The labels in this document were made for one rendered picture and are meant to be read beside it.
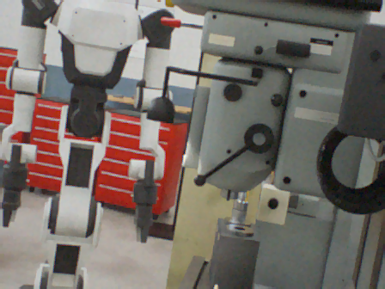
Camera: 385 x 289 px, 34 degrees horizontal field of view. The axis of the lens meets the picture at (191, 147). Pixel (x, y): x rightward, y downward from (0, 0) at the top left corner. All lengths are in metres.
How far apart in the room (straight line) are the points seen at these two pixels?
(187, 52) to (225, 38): 9.23
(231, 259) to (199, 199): 1.50
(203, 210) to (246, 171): 1.90
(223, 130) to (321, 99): 0.24
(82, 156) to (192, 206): 1.27
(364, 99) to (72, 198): 1.25
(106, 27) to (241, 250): 0.88
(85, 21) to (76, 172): 0.53
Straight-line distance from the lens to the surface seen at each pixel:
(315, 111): 1.46
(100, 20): 2.19
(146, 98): 2.25
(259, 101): 1.49
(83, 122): 2.24
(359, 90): 1.22
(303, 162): 1.48
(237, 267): 1.92
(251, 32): 1.47
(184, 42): 10.71
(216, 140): 1.50
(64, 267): 2.37
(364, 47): 1.22
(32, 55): 2.26
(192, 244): 3.45
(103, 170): 6.43
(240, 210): 2.01
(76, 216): 2.19
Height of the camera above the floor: 1.60
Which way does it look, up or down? 7 degrees down
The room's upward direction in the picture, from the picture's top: 9 degrees clockwise
